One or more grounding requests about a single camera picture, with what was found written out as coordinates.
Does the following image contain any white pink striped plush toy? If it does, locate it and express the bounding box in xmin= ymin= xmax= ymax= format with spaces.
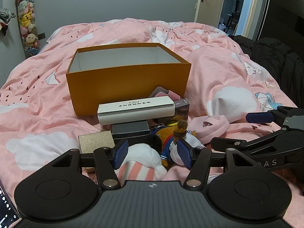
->
xmin=114 ymin=136 xmax=168 ymax=181

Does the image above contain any beige door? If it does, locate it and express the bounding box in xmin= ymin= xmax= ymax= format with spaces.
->
xmin=194 ymin=0 xmax=228 ymax=24

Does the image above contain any dark wardrobe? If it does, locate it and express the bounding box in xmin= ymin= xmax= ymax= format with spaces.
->
xmin=255 ymin=0 xmax=304 ymax=44

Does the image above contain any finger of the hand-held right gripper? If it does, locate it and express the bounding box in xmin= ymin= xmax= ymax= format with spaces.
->
xmin=210 ymin=127 xmax=295 ymax=158
xmin=245 ymin=106 xmax=301 ymax=127

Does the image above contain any pink card case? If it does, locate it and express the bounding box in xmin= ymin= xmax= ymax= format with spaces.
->
xmin=149 ymin=86 xmax=181 ymax=99

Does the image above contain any long white box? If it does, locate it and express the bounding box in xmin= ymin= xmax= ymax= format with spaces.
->
xmin=97 ymin=97 xmax=176 ymax=125

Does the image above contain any black jacket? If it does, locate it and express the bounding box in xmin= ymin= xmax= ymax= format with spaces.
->
xmin=228 ymin=35 xmax=304 ymax=107

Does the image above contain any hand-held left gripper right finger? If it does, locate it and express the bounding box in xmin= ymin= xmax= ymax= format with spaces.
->
xmin=172 ymin=138 xmax=256 ymax=189

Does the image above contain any brown sailor plush toy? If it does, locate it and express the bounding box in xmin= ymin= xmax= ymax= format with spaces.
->
xmin=150 ymin=120 xmax=205 ymax=168

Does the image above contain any orange cardboard box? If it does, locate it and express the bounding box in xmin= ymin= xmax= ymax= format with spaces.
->
xmin=66 ymin=43 xmax=192 ymax=117

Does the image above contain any pink printed duvet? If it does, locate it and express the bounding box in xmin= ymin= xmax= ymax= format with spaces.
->
xmin=0 ymin=18 xmax=304 ymax=228

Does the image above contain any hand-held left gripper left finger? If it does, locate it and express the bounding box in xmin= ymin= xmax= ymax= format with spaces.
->
xmin=49 ymin=140 xmax=130 ymax=190

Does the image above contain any black box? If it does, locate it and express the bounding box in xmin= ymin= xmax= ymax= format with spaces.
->
xmin=112 ymin=121 xmax=150 ymax=136

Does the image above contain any small gold box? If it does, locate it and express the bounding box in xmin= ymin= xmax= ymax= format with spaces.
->
xmin=78 ymin=131 xmax=115 ymax=154

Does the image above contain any pink cloth pouch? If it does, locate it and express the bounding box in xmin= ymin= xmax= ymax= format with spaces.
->
xmin=188 ymin=115 xmax=230 ymax=144

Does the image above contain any dark chair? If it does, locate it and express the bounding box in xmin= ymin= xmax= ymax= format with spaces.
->
xmin=227 ymin=12 xmax=239 ymax=33

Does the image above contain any grey striped hanging cloth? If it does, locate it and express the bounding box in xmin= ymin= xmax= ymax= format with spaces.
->
xmin=0 ymin=7 xmax=16 ymax=36

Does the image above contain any hanging column of plush toys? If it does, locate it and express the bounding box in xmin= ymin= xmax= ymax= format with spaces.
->
xmin=14 ymin=0 xmax=41 ymax=59

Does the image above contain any dark printed box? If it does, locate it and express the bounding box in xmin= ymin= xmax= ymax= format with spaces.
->
xmin=166 ymin=98 xmax=190 ymax=127

